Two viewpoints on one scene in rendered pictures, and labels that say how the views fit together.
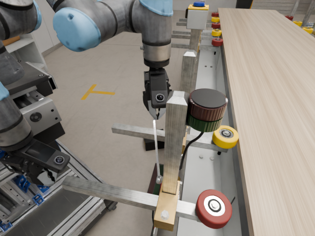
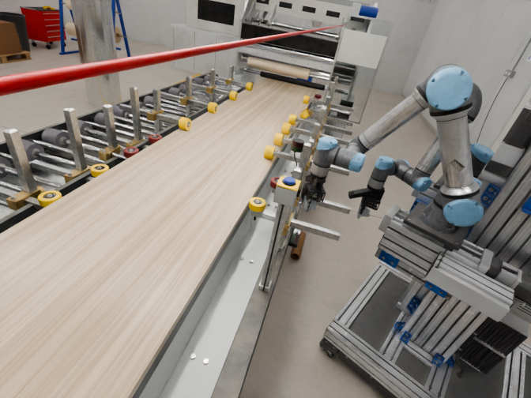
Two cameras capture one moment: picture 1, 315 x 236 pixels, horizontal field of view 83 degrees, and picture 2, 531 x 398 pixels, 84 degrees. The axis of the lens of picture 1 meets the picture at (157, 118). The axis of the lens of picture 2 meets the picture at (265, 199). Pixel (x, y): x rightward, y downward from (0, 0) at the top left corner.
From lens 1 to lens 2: 164 cm
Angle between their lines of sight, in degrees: 106
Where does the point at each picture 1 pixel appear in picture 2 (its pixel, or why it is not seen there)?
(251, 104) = (219, 219)
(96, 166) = not seen: outside the picture
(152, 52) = not seen: hidden behind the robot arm
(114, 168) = not seen: outside the picture
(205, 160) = (248, 258)
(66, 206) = (369, 321)
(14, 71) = (424, 213)
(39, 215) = (389, 317)
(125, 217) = (306, 335)
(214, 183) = (247, 242)
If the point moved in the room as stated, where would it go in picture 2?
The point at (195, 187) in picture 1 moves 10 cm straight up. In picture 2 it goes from (263, 242) to (265, 228)
